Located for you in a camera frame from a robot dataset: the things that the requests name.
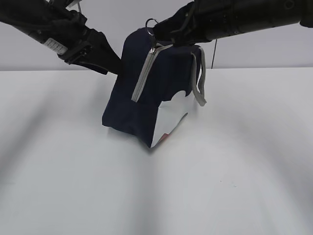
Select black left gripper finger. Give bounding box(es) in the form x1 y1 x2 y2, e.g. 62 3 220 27
69 29 121 74

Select navy insulated lunch bag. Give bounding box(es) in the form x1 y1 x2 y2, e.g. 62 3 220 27
102 27 206 148

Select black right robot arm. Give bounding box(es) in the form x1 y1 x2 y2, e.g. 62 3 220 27
153 0 313 46

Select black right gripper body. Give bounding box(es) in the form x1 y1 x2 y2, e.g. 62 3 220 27
176 0 212 46

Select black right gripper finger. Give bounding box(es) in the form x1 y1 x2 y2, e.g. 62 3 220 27
153 4 195 46

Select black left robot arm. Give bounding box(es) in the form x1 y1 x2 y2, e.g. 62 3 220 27
0 0 122 74

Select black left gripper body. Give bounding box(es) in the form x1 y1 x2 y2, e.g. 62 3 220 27
57 12 92 64

